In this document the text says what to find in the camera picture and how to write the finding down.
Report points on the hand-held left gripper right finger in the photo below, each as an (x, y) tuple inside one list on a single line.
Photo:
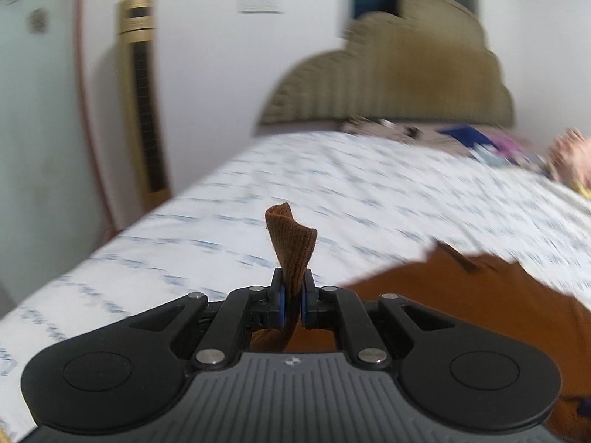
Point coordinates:
[(306, 304)]

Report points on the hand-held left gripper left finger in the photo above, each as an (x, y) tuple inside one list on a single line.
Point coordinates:
[(278, 302)]

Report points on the brown knit garment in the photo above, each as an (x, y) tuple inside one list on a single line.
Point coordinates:
[(485, 290)]

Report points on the pink clothes pile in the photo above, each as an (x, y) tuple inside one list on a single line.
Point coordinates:
[(572, 154)]

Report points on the white script-printed quilt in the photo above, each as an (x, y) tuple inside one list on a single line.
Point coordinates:
[(286, 170)]

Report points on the brown striped bed sheet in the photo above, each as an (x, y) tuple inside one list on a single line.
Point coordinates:
[(392, 131)]

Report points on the navy blue cloth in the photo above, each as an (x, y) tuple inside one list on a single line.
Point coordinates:
[(468, 136)]

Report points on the gold tower air conditioner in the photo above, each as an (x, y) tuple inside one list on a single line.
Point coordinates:
[(143, 101)]

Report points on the olive striped padded headboard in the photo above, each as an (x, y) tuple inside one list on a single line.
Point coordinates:
[(392, 74)]

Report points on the purple cloth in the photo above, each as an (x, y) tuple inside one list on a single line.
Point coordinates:
[(512, 147)]

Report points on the yellow cloth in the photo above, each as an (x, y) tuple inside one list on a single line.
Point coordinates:
[(582, 189)]

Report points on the frosted glass door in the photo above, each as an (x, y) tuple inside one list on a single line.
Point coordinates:
[(37, 124)]

